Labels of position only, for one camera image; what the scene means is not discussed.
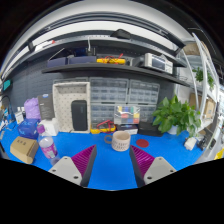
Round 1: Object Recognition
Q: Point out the grey bench instrument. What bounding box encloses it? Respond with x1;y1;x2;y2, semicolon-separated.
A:
131;53;173;74

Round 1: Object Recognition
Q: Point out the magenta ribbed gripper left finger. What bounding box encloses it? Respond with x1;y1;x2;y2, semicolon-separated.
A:
49;145;97;187

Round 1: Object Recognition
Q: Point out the grey parts drawer cabinet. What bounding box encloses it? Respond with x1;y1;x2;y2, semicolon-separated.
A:
89;77;160;124

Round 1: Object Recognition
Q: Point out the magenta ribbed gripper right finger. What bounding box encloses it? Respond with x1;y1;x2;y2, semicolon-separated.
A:
129;145;176;187

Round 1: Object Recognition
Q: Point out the black rectangular speaker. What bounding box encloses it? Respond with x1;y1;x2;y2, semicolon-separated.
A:
71;100;88;131

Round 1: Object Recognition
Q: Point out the purple plastic bag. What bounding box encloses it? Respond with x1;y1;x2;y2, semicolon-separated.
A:
24;98;41;119

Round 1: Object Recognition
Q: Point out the yellow red multimeter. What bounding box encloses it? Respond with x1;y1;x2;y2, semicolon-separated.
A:
90;120;116;134

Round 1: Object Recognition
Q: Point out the yellow tool on shelf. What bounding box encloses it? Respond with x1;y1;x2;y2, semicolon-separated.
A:
96;54;126;65

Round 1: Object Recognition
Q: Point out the white shelving rack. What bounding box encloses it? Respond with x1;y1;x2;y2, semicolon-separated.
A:
183;33;220;132

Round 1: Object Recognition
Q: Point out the green potted plant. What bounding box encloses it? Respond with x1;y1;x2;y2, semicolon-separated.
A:
152;96;201;137

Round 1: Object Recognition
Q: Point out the black wall shelf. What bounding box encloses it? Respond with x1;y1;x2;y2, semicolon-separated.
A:
42;63;190;87

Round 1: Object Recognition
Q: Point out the clear plastic water bottle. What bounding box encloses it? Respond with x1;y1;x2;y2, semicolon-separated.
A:
37;124;60;165

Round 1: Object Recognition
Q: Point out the beige ceramic mug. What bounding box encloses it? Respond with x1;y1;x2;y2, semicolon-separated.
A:
104;131;131;152

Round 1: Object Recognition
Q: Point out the dark flat box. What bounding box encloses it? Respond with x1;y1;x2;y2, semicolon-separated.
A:
138;122;162;137

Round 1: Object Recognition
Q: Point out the white small box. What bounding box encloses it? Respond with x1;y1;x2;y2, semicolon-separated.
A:
41;118;59;136

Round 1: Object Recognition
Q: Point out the red round coaster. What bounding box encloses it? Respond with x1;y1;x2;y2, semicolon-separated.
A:
136;139;149;148

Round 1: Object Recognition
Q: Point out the black card box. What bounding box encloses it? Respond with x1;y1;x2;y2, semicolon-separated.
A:
38;94;55;120

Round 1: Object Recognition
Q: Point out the blue plastic bag package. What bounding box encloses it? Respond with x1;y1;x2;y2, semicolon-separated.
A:
17;119;39;139

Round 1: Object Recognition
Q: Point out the clear box of coloured parts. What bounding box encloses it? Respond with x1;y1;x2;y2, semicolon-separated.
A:
114;105;140;124

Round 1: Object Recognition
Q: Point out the brown cardboard box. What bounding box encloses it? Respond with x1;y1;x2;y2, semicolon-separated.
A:
10;136;39;164

